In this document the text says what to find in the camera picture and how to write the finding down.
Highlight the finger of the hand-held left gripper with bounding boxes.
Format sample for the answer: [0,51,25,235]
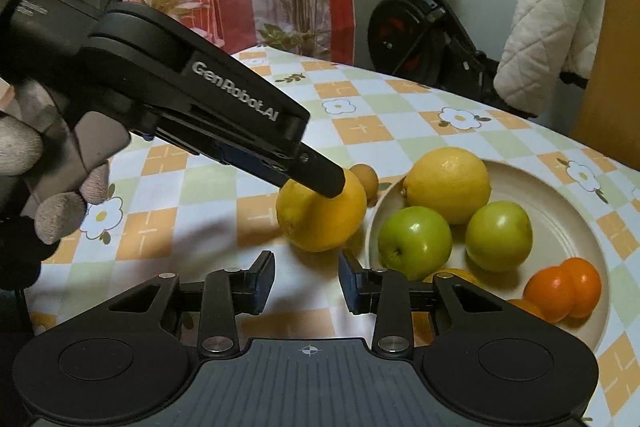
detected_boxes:
[212,141,287,182]
[277,146,348,199]

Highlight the greenish yellow orange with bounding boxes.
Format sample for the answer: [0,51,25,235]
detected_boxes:
[422,268,483,288]

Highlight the black exercise bike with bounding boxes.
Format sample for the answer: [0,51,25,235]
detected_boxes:
[350,0,541,118]

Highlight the person's left hand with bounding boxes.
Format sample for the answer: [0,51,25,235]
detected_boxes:
[0,79,111,248]

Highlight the wooden board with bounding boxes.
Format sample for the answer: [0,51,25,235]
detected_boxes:
[570,0,640,168]

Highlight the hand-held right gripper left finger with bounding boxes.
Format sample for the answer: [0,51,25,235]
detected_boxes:
[107,249,277,358]

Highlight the bright green apple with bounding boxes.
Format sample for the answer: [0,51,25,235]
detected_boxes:
[377,206,453,280]

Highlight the beige plate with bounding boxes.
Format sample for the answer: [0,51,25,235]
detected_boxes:
[364,158,613,353]

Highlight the small brown kiwi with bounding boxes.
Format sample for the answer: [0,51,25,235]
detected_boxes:
[349,163,380,202]

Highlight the yellow lemon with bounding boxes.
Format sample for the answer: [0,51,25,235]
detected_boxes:
[401,147,492,226]
[276,167,368,254]

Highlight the small orange mandarin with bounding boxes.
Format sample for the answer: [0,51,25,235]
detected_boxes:
[523,266,576,324]
[560,257,602,319]

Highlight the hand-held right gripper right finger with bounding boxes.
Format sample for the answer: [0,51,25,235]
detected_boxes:
[338,250,506,358]

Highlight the white quilted blanket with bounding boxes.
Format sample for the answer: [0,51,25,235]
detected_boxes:
[492,0,608,108]

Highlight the yellow-green apple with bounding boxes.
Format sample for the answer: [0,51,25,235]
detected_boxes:
[465,201,533,273]

